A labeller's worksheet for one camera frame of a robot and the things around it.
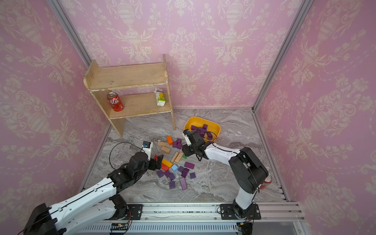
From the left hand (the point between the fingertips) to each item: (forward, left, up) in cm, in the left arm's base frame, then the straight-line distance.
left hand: (157, 155), depth 82 cm
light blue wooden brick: (-3, -9, -10) cm, 14 cm away
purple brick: (+27, -20, -9) cm, 35 cm away
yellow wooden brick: (0, -5, -11) cm, 12 cm away
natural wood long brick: (+4, -8, -10) cm, 14 cm away
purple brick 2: (-1, -18, -11) cm, 21 cm away
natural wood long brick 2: (+4, -11, -11) cm, 16 cm away
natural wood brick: (+15, +2, -12) cm, 19 cm away
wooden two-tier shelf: (+50, +33, +5) cm, 60 cm away
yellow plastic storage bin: (+27, -35, -9) cm, 45 cm away
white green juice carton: (+33, +1, +15) cm, 36 cm away
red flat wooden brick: (-3, -3, -9) cm, 10 cm away
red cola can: (+25, +26, +19) cm, 40 cm away
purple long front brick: (-12, -15, -12) cm, 22 cm away
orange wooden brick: (+16, -4, -10) cm, 20 cm away
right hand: (+9, -16, -6) cm, 19 cm away
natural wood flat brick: (+10, -2, -11) cm, 15 cm away
